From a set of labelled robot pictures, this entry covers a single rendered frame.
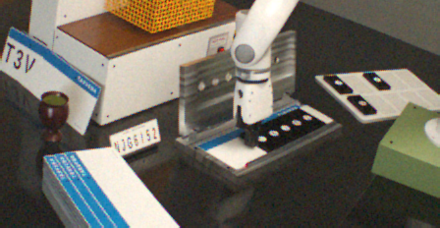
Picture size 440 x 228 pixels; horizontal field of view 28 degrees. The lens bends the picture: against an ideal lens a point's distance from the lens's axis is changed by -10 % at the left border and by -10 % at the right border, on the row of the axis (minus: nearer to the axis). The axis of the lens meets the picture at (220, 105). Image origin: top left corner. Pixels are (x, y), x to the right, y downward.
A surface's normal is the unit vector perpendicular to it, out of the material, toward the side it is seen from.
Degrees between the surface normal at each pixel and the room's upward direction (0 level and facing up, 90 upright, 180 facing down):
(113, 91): 90
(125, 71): 90
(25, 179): 0
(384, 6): 90
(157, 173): 0
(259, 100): 78
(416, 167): 90
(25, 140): 0
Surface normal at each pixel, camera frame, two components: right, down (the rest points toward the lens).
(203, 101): 0.76, 0.24
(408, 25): -0.44, 0.35
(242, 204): 0.16, -0.87
